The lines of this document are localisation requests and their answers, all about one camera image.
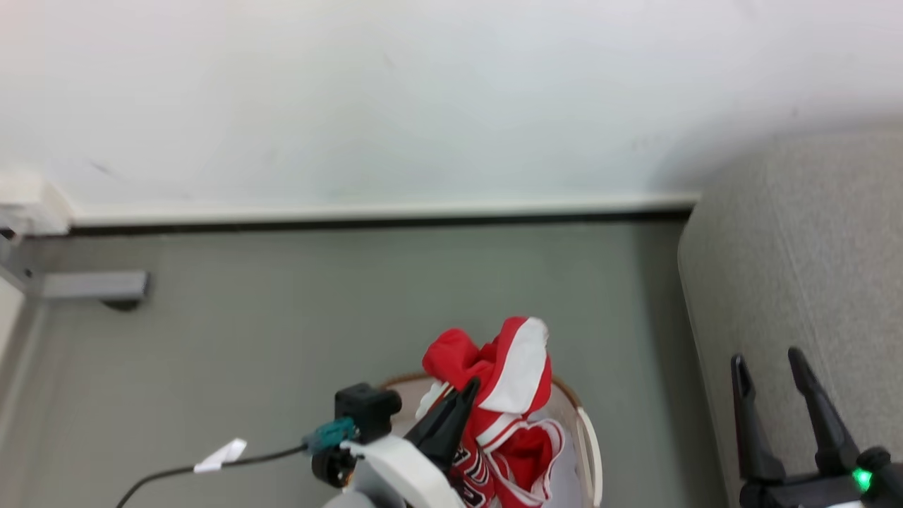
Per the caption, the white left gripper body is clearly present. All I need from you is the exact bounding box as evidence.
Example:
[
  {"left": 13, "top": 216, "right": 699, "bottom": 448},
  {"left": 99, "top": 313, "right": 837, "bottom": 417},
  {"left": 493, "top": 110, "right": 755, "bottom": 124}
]
[{"left": 341, "top": 435, "right": 468, "bottom": 508}]

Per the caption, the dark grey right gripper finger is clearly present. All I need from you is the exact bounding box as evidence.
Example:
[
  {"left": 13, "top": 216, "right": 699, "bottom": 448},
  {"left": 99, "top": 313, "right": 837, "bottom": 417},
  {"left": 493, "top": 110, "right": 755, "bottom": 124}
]
[
  {"left": 731, "top": 353, "right": 787, "bottom": 483},
  {"left": 787, "top": 346, "right": 861, "bottom": 476}
]

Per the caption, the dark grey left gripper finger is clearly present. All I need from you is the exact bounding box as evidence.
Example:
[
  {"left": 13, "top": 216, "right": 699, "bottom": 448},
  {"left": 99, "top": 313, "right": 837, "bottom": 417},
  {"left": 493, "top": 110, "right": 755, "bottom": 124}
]
[
  {"left": 432, "top": 377, "right": 482, "bottom": 472},
  {"left": 404, "top": 387, "right": 468, "bottom": 452}
]

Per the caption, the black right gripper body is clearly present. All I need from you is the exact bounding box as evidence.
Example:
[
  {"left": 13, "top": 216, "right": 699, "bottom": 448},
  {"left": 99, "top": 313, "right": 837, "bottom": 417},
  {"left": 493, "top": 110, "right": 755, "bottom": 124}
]
[{"left": 739, "top": 446, "right": 903, "bottom": 508}]

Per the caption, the red and white jersey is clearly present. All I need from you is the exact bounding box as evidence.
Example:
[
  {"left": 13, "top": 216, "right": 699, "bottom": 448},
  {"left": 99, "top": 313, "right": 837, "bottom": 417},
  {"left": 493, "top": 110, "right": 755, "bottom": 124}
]
[{"left": 421, "top": 316, "right": 566, "bottom": 508}]

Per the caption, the white round laundry basket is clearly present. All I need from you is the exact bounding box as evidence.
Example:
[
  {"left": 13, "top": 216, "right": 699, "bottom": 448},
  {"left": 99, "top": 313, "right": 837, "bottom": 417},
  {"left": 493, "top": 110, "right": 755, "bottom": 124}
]
[{"left": 380, "top": 373, "right": 605, "bottom": 508}]

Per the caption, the grey fabric sofa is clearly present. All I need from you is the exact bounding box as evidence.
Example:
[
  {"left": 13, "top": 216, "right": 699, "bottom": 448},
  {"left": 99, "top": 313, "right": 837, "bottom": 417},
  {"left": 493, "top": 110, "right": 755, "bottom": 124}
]
[{"left": 677, "top": 126, "right": 903, "bottom": 508}]

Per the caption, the white baseboard strip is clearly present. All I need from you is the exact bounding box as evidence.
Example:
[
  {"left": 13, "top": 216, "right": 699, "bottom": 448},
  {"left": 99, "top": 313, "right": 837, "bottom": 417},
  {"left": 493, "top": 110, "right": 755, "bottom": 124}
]
[{"left": 68, "top": 192, "right": 701, "bottom": 229}]

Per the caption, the grey metal foot bar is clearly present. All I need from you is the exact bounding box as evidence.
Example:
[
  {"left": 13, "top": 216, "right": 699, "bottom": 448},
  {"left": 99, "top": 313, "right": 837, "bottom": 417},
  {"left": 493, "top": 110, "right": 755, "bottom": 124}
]
[{"left": 41, "top": 270, "right": 151, "bottom": 312}]

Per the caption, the white appliance corner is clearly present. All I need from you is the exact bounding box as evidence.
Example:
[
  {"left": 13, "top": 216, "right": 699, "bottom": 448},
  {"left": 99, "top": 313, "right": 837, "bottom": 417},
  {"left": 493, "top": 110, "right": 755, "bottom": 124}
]
[{"left": 0, "top": 169, "right": 74, "bottom": 238}]

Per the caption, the teal cable connector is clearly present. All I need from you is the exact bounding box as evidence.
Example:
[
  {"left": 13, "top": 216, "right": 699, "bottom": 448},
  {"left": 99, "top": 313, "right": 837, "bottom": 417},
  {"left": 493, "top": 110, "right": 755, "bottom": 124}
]
[{"left": 303, "top": 417, "right": 358, "bottom": 454}]

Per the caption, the white cable tag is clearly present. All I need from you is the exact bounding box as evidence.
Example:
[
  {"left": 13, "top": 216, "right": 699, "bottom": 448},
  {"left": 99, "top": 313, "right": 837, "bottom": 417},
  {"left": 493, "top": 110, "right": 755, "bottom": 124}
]
[{"left": 193, "top": 438, "right": 248, "bottom": 474}]

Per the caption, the thin black cable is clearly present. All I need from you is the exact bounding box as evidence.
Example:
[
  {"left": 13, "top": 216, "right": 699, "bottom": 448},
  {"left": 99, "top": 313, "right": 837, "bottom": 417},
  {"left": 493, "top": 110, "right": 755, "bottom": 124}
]
[{"left": 115, "top": 443, "right": 313, "bottom": 508}]

